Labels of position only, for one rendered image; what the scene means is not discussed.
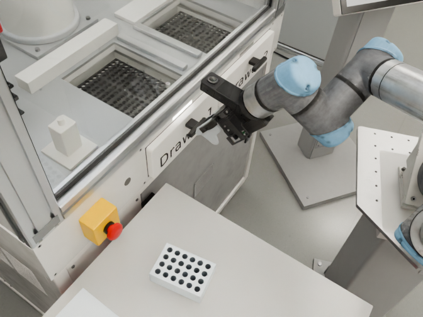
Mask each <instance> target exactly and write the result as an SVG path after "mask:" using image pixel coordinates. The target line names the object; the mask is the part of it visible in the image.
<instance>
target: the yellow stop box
mask: <svg viewBox="0 0 423 317"><path fill-rule="evenodd" d="M79 223H80V226H81V228H82V232H83V233H84V236H85V237H86V238H87V239H89V240H90V241H92V242H93V243H94V244H96V245H98V246H99V245H101V244H102V243H103V242H104V240H105V239H106V238H107V229H108V228H109V226H110V225H114V224H115V223H120V219H119V215H118V210H117V207H116V206H115V205H113V204H111V203H110V202H108V201H107V200H105V199H104V198H100V199H99V200H98V201H97V202H96V203H95V204H94V205H93V206H92V207H91V208H90V209H89V210H88V211H87V212H86V213H85V214H84V215H83V216H82V217H81V218H80V219H79Z"/></svg>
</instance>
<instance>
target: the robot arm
mask: <svg viewBox="0 0 423 317"><path fill-rule="evenodd" d="M320 83H321V75H320V71H319V70H317V65H316V64H315V62H314V61H313V60H311V59H310V58H308V57H306V56H303V55H297V56H295V57H293V58H290V59H288V60H287V61H285V62H282V63H280V64H279V65H278V66H277V67H276V68H275V69H273V70H272V71H270V72H269V73H267V74H266V75H264V76H263V77H261V78H260V79H258V80H257V81H255V82H253V83H252V84H251V85H249V86H248V87H246V89H245V90H242V89H240V88H239V87H237V86H235V85H233V84H232V83H230V82H229V81H227V80H225V79H224V78H222V77H220V76H219V75H217V74H215V73H213V72H210V73H209V74H208V75H207V76H206V77H204V78H203V79H202V80H201V84H200V90H201V91H203V92H205V93H206V94H208V95H209V96H211V97H213V98H214V99H216V100H217V101H219V102H221V103H222V104H223V106H221V107H220V108H218V109H217V110H216V111H215V112H214V113H212V114H211V115H209V117H207V118H206V119H205V123H203V124H202V125H200V126H199V127H197V129H196V135H202V136H204V137H205V138H206V139H207V140H208V141H210V142H211V143H212V144H214V145H218V144H219V140H218V137H217V134H218V133H220V131H221V128H222V129H223V131H224V132H225V134H226V135H227V136H228V137H227V140H228V141H229V142H230V143H231V145H235V144H236V143H239V142H241V141H242V140H245V139H246V138H247V137H248V136H249V135H250V134H251V133H254V132H255V131H257V130H260V129H261V128H264V127H265V126H267V124H268V123H269V122H270V121H271V120H272V118H273V117H274V115H273V113H275V112H277V111H279V110H281V109H283V108H284V109H285V110H286V111H287V112H288V113H289V114H290V115H292V117H294V119H296V120H297V122H299V124H301V125H302V126H303V127H304V129H306V130H307V131H308V132H309V134H310V135H311V136H312V137H314V138H315V139H316V140H317V141H318V142H320V143H321V144H322V145H323V146H325V147H335V146H338V145H339V144H341V143H342V142H344V141H345V140H346V139H347V138H348V137H349V136H350V132H352V131H353V129H354V123H353V121H352V120H351V117H350V116H351V115H352V114H353V113H354V112H355V111H356V110H357V109H358V108H359V107H360V106H361V105H362V104H363V103H364V102H365V100H367V99H368V98H369V97H370V96H371V95H372V96H374V97H377V98H378V99H380V100H382V101H383V102H385V103H387V104H389V105H391V106H393V107H394V108H396V109H398V110H399V111H401V112H403V113H405V114H407V115H408V116H410V117H412V118H413V119H415V120H417V121H419V122H421V123H422V124H423V70H420V69H417V68H415V67H413V66H411V65H409V64H406V63H404V62H403V55H402V53H401V51H400V50H399V49H398V48H397V47H396V46H395V45H394V44H393V43H390V42H389V41H388V40H387V39H385V38H382V37H374V38H372V39H371V40H370V41H369V42H368V43H367V44H366V45H365V46H364V47H363V48H360V49H359V50H358V51H357V53H356V55H355V56H354V57H353V58H352V59H351V60H350V61H349V62H348V63H347V64H346V66H345V67H344V68H343V69H342V70H341V71H340V72H339V73H338V74H337V75H336V76H335V77H334V78H333V79H332V80H331V81H330V82H329V83H328V84H327V85H326V86H325V87H324V88H323V89H322V90H321V88H319V86H320ZM220 127H221V128H220ZM244 133H245V134H246V135H244ZM232 137H233V138H234V139H235V140H236V139H238V138H240V140H239V141H237V142H234V141H233V139H231V138H232ZM394 236H395V239H396V240H397V242H399V244H401V246H402V247H403V248H404V249H405V250H406V251H407V252H408V253H409V254H410V255H411V256H412V257H413V258H414V259H416V261H418V263H420V264H421V265H422V266H423V204H422V205H421V206H419V207H418V208H417V209H416V210H415V211H414V212H413V213H412V214H411V215H410V216H409V217H408V218H407V219H406V220H405V221H404V222H401V223H400V224H399V226H398V228H397V229H396V230H395V232H394Z"/></svg>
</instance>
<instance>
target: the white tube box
mask: <svg viewBox="0 0 423 317"><path fill-rule="evenodd" d="M215 269H216V264H215V263H213V262H211V261H209V260H206V259H203V258H201V257H199V256H197V255H195V254H192V253H190V252H187V251H185V250H183V249H181V248H178V247H176V246H174V245H171V244H169V243H166V245H165V247H164V249H163V250H162V252H161V254H160V255H159V258H158V259H157V261H156V263H155V264H154V266H153V268H152V270H151V271H150V273H149V276H150V281H152V282H154V283H156V284H158V285H160V286H162V287H165V288H167V289H169V290H171V291H174V292H176V293H178V294H180V295H182V296H184V297H186V298H189V299H191V300H193V301H196V302H197V303H201V300H202V299H203V296H204V295H205V292H206V290H207V288H208V286H209V283H210V281H211V279H212V277H213V275H214V273H215Z"/></svg>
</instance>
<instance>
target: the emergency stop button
mask: <svg viewBox="0 0 423 317"><path fill-rule="evenodd" d="M122 230H123V227H122V224H120V223H115V224H114V225H110V226H109V228H108V229H107V238H108V239H109V240H111V241H112V240H116V239H117V238H118V237H119V236H120V235H121V233H122Z"/></svg>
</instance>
